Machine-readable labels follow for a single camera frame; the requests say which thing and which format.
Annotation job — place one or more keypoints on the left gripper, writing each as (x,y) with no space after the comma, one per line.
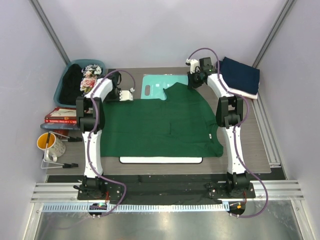
(116,92)

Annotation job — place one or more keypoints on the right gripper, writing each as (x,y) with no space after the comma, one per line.
(191,81)

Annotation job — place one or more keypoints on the green t-shirt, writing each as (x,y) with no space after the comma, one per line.
(181,125)

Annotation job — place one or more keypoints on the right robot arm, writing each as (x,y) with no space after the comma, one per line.
(229,115)

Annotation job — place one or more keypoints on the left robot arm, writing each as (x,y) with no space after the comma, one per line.
(90,120)

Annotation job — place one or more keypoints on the folded navy t-shirt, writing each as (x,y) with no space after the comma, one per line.
(240,76)

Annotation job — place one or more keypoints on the teal folding board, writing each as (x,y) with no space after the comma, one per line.
(153,85)

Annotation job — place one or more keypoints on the black floral t-shirt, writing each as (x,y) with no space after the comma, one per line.
(91,74)

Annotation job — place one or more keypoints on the folded white t-shirt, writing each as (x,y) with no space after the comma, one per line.
(244,94)

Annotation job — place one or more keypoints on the red top book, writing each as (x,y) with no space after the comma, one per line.
(62,113)

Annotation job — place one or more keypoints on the red book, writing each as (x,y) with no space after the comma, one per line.
(60,121)
(62,113)

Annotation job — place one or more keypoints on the teal plastic basket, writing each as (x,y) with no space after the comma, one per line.
(60,87)

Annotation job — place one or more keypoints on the white dry-erase board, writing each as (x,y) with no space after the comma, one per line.
(160,160)

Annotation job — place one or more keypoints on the red middle book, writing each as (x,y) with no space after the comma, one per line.
(60,121)

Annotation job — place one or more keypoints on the orange interior mug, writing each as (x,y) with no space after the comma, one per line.
(52,146)

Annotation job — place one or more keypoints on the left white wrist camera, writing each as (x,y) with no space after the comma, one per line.
(126,95)

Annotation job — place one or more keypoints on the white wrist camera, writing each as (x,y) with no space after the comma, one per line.
(126,95)
(193,64)

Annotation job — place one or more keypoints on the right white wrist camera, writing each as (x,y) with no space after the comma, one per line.
(193,64)

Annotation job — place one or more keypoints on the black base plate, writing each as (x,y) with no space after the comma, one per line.
(174,185)

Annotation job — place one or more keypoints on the slotted cable duct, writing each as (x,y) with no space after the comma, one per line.
(99,207)

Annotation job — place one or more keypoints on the aluminium frame rail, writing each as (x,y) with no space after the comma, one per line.
(274,190)

